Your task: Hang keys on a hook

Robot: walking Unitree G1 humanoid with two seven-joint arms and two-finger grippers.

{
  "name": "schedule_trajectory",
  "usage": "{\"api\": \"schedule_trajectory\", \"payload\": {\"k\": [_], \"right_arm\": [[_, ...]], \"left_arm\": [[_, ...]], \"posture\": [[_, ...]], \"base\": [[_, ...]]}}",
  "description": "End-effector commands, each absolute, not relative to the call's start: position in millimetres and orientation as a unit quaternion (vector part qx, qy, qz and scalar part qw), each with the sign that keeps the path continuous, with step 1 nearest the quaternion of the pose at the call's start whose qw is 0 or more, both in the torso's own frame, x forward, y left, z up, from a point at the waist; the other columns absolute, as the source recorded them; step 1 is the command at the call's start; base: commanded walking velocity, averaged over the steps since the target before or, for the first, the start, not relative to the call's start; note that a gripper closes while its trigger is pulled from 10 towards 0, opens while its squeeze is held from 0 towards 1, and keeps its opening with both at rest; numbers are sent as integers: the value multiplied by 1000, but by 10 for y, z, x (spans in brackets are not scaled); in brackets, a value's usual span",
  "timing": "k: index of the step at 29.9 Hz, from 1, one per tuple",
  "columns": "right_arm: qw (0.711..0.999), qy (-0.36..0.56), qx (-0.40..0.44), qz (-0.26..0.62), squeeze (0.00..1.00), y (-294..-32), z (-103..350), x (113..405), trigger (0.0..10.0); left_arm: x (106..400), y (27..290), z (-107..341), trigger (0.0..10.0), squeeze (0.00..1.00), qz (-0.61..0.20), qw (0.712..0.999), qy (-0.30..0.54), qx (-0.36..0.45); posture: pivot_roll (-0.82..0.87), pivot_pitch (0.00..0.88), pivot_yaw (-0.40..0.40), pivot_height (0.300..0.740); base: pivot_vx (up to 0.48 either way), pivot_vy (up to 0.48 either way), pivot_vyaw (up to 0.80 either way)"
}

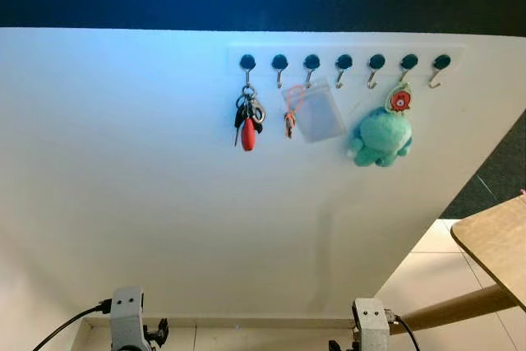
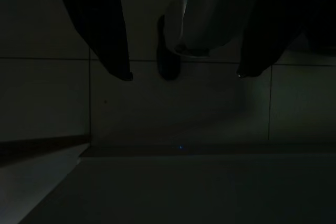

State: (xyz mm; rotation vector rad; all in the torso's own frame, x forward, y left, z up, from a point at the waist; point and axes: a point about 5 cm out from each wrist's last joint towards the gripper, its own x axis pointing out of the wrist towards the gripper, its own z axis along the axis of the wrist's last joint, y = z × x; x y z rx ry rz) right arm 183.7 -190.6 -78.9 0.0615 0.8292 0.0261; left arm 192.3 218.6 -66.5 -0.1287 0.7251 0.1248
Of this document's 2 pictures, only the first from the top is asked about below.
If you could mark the dark knob metal hook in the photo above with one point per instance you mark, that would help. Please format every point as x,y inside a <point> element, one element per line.
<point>409,62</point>
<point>376,62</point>
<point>343,62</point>
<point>441,62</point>
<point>247,62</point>
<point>311,62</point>
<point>279,62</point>

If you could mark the wooden table leg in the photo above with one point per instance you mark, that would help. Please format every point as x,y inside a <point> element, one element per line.
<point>452,310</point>

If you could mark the white partition panel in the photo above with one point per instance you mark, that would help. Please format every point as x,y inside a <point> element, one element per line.
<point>123,187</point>

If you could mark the light wooden table top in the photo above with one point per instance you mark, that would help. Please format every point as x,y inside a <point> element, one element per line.
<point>497,244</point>

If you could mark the teal plush toy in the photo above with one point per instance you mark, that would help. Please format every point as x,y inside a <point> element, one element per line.
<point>382,137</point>

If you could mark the key bunch with red fob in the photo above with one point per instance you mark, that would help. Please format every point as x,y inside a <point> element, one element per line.
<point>248,133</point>

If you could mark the clear plastic card pouch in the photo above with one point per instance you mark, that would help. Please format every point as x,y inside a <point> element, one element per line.
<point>319,117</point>

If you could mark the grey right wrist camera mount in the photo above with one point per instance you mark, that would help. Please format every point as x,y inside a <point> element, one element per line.
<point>371,326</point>

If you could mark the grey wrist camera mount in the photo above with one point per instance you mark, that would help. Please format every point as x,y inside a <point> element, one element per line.
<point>126,314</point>
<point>371,326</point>

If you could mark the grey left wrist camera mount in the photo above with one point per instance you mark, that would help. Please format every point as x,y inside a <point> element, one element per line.
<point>126,314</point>

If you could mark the white hook rail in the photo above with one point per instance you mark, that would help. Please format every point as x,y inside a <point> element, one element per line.
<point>263,49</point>

